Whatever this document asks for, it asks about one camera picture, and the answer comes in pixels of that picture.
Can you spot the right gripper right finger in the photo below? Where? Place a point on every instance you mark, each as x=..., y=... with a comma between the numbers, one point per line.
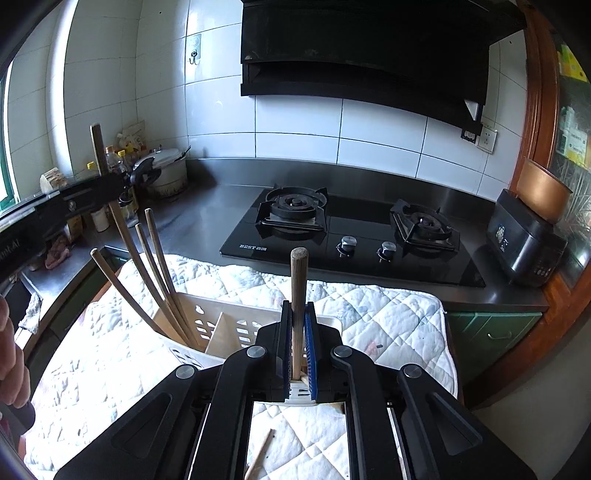
x=402, y=423

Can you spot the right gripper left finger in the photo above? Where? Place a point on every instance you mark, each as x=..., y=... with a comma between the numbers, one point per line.
x=194, y=424

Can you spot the left hand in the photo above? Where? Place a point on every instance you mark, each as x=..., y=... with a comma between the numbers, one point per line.
x=14, y=375

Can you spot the grey dish rag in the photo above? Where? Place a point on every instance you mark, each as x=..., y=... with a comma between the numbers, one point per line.
x=32, y=317

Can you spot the white plastic utensil holder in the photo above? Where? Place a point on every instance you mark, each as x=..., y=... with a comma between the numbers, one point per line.
x=240, y=332

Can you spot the white quilted mat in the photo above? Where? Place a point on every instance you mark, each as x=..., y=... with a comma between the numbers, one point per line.
x=110, y=359

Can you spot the green cabinet drawer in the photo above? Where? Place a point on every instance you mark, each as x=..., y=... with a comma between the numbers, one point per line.
x=481, y=338

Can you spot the white pot with lid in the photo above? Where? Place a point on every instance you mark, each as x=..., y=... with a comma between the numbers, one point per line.
x=165, y=172

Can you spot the black gas stove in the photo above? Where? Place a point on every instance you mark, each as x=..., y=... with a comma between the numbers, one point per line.
x=402, y=241

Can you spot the black rice cooker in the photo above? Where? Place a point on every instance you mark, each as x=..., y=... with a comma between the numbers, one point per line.
x=527, y=247

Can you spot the copper inner pot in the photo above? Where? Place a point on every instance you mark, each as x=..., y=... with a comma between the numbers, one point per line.
x=542, y=191

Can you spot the wooden glass cabinet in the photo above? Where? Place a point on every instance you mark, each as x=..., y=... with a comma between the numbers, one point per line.
x=567, y=303

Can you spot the black range hood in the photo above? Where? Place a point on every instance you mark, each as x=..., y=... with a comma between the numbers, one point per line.
x=426, y=57

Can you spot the green wall hook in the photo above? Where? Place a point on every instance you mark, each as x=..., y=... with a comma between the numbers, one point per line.
x=193, y=46

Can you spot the white wall socket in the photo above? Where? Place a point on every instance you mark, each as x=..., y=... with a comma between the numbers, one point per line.
x=487, y=140

